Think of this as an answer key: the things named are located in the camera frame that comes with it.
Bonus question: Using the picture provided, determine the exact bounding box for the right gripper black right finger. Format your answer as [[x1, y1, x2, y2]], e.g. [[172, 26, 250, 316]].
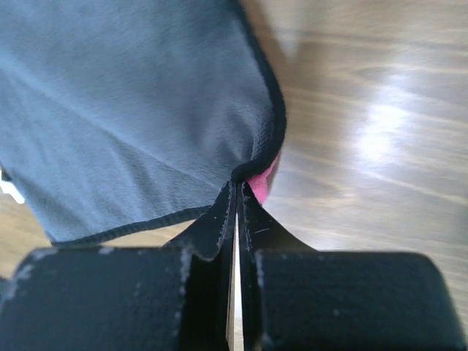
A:
[[237, 184, 467, 350]]

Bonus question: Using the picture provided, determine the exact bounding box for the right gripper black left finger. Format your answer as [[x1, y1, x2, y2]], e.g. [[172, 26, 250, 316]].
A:
[[1, 183, 235, 350]]

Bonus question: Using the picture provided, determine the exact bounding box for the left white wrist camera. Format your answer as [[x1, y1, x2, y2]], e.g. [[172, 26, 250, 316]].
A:
[[1, 168, 25, 205]]

